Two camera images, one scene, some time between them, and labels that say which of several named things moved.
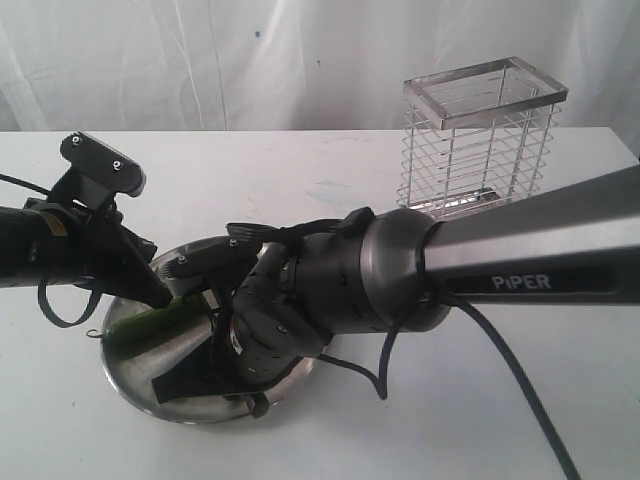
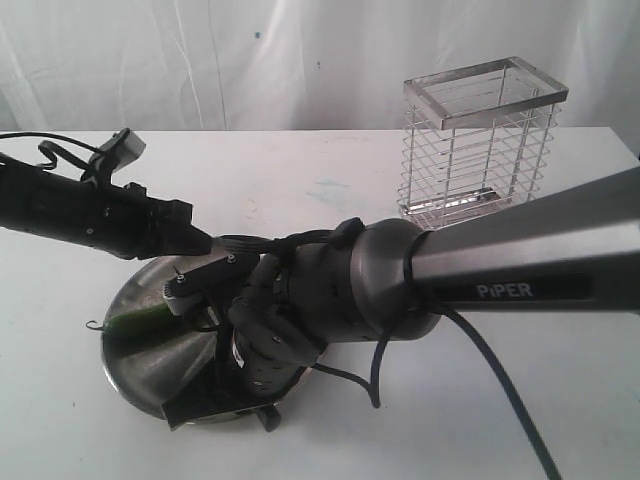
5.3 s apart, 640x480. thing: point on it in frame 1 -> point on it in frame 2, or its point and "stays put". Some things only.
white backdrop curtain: x=297 y=65 stays put
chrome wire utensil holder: x=477 y=136 stays put
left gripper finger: x=131 y=276 -> x=188 y=241
